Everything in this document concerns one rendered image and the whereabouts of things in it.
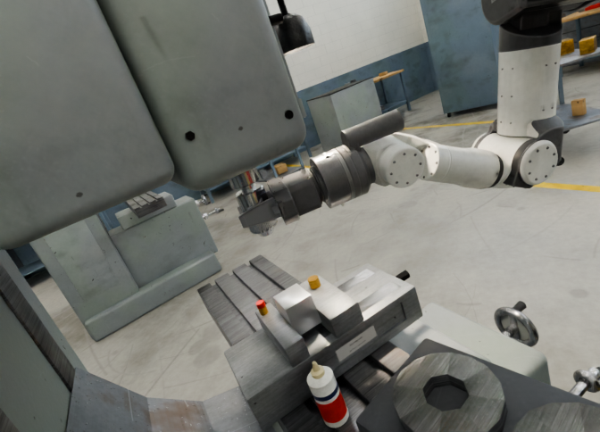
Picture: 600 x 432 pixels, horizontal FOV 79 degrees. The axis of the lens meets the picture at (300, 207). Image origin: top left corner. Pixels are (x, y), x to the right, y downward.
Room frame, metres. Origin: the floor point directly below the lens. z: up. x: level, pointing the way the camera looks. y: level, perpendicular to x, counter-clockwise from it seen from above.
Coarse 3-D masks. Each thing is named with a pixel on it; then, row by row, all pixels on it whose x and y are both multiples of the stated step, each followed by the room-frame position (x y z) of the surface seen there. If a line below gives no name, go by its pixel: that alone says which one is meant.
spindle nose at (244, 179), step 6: (240, 174) 0.54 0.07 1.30; (246, 174) 0.54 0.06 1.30; (252, 174) 0.54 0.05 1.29; (258, 174) 0.56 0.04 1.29; (234, 180) 0.54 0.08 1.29; (240, 180) 0.54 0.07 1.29; (246, 180) 0.54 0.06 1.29; (252, 180) 0.54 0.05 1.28; (234, 186) 0.54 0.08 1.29; (240, 186) 0.54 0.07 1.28; (246, 186) 0.54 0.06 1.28
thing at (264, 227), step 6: (264, 192) 0.55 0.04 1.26; (258, 198) 0.54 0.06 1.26; (264, 198) 0.55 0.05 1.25; (240, 204) 0.55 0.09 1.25; (246, 204) 0.54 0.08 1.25; (252, 204) 0.54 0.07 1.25; (246, 210) 0.54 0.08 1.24; (264, 222) 0.54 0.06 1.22; (270, 222) 0.54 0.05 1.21; (276, 222) 0.55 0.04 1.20; (252, 228) 0.55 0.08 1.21; (258, 228) 0.54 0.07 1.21; (264, 228) 0.54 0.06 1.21; (270, 228) 0.54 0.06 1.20
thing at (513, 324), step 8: (520, 304) 0.78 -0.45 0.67; (496, 312) 0.80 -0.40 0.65; (504, 312) 0.78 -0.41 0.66; (512, 312) 0.76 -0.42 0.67; (520, 312) 0.75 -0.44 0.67; (496, 320) 0.81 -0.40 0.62; (504, 320) 0.79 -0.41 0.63; (512, 320) 0.77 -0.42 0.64; (520, 320) 0.74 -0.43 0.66; (528, 320) 0.73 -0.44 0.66; (504, 328) 0.80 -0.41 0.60; (512, 328) 0.75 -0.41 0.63; (520, 328) 0.75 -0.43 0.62; (528, 328) 0.72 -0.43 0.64; (536, 328) 0.72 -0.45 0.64; (512, 336) 0.77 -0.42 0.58; (520, 336) 0.76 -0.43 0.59; (528, 336) 0.74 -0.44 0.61; (536, 336) 0.71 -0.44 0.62; (528, 344) 0.73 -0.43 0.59; (536, 344) 0.72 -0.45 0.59
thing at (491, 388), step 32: (416, 352) 0.30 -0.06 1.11; (448, 352) 0.29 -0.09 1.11; (416, 384) 0.25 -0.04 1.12; (448, 384) 0.25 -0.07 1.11; (480, 384) 0.23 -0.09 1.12; (512, 384) 0.23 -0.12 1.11; (544, 384) 0.22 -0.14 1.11; (384, 416) 0.24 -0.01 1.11; (416, 416) 0.22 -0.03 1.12; (448, 416) 0.21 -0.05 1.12; (480, 416) 0.20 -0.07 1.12; (512, 416) 0.21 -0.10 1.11; (544, 416) 0.19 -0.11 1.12; (576, 416) 0.18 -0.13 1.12
